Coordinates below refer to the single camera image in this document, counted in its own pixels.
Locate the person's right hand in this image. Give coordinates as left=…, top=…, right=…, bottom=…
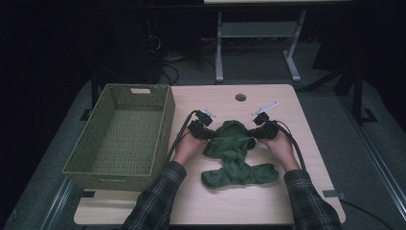
left=258, top=130, right=301, bottom=173

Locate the thin black cable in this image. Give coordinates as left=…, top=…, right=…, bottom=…
left=339, top=199, right=396, bottom=230

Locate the right hand-held gripper black cable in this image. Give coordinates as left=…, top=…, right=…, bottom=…
left=271, top=119, right=306, bottom=171

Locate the black metal stand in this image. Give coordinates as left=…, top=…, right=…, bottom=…
left=79, top=71, right=101, bottom=122
left=350, top=65, right=379, bottom=125

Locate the green woven basket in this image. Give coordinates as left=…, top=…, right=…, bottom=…
left=61, top=83, right=176, bottom=193

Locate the dark green cloth garment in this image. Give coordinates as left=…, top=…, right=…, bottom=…
left=200, top=120, right=280, bottom=190

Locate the person's left hand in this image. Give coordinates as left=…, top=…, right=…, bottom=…
left=171, top=132, right=209, bottom=167

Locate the grey tape piece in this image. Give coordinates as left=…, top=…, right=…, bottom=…
left=322, top=190, right=347, bottom=200

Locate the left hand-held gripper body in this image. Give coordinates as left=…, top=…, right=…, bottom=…
left=187, top=107, right=217, bottom=141

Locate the grey metal table frame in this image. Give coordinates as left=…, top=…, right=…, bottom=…
left=214, top=9, right=306, bottom=83

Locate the tangle of black cables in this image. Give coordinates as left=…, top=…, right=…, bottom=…
left=145, top=34, right=218, bottom=85

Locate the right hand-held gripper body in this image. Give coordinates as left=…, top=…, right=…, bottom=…
left=251, top=102, right=281, bottom=140

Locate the grey metal floor rail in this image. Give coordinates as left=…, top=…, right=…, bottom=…
left=41, top=176, right=76, bottom=230
left=338, top=95, right=406, bottom=221

